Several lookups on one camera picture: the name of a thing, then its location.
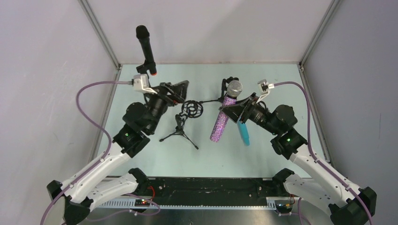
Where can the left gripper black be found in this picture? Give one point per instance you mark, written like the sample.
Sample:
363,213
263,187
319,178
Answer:
167,95

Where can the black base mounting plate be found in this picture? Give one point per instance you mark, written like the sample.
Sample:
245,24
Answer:
218,192

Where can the blue toy microphone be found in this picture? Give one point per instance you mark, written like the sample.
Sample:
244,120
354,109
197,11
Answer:
243,131

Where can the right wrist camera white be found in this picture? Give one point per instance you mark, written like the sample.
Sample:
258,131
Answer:
264,87

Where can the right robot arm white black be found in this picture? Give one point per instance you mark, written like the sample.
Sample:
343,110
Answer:
311,155

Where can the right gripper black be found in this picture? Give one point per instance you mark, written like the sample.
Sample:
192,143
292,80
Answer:
243,109

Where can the black microphone orange end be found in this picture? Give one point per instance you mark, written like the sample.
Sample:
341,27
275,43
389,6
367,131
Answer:
149,65

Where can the tripod stand with clip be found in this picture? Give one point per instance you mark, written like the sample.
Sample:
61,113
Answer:
225,83

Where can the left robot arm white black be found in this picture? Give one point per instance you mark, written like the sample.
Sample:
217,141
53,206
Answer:
75,198

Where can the aluminium frame rail front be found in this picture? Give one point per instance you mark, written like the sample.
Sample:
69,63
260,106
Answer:
120,186

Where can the tripod stand with shock mount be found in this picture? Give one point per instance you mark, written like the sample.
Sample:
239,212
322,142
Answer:
190,109

